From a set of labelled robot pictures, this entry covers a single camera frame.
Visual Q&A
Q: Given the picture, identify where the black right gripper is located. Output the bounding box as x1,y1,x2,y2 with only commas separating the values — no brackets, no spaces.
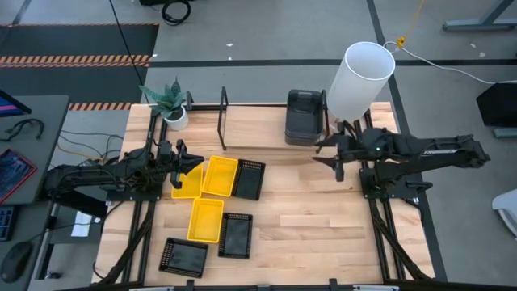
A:
313,133,367,182

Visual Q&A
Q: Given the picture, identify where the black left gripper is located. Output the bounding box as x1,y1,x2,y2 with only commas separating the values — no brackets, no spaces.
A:
155,139,205,189

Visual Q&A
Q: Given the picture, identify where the yellow slotted plastic basket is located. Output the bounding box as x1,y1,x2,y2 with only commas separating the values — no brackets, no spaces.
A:
201,155,239,198
171,162,204,200
187,197,225,244

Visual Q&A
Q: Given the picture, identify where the grey translucent plastic bin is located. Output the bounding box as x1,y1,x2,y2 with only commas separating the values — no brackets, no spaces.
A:
284,133,324,142
285,89,326,137

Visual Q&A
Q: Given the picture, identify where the black slotted plastic basket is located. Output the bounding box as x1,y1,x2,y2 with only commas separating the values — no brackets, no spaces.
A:
217,212,254,260
158,237,210,279
231,158,267,201

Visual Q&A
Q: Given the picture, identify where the white plant pot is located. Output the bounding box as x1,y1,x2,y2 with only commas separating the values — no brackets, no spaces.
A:
163,105,190,132

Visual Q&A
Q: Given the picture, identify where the green snake plant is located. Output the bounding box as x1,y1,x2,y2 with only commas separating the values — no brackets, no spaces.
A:
138,77,187,120

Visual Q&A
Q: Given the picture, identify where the white cylindrical bin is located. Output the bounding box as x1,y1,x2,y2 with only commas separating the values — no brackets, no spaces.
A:
326,41,396,122

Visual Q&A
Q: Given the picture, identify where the grey desk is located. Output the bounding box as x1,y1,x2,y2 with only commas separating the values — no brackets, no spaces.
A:
0,200,56,291
0,95,70,207

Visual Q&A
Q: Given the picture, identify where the black hazard-striped floor mat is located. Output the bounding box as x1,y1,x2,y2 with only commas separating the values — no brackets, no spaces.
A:
0,22,160,112

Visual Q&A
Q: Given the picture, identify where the black equipment case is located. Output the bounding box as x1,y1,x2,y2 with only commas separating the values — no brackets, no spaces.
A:
476,82,517,129

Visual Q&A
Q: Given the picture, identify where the red-framed dark tablet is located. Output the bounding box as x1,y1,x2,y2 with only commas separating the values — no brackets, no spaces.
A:
0,148,38,205

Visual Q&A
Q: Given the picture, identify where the grey metal table foot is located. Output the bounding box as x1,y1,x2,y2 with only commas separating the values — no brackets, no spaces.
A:
493,127,517,140

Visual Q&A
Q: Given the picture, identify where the black computer monitor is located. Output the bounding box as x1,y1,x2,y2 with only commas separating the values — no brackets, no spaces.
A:
0,89,32,118

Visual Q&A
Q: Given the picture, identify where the grey metal table leg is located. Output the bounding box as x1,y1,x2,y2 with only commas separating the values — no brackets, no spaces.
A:
442,0,517,32

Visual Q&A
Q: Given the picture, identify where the black keyboard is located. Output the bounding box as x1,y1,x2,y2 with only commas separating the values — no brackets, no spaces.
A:
0,205,17,243

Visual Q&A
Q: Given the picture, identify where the black computer mouse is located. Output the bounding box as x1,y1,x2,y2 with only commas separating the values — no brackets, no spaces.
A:
0,241,33,283

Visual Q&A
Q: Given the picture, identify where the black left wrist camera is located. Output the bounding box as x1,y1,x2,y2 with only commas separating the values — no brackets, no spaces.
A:
158,140,174,161

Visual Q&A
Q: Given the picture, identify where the black metal stand frame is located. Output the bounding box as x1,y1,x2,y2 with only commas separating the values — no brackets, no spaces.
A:
216,86,330,151

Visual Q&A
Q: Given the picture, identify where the thin black cable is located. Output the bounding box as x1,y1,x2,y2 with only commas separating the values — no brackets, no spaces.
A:
107,0,149,105

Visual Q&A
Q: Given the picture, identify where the yellow cable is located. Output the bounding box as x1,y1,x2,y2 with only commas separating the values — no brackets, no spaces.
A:
395,0,426,49

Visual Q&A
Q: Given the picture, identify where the white cable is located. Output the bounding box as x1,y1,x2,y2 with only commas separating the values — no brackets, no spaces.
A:
382,40,517,86

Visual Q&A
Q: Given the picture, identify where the black aluminium rig frame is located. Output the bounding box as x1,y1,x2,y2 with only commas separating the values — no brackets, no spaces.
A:
91,91,449,291

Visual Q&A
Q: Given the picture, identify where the coiled black cable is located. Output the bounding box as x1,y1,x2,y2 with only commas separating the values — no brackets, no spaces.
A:
161,0,191,26

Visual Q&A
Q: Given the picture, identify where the black cable loop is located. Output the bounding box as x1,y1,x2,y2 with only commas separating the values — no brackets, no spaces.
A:
0,118,45,142

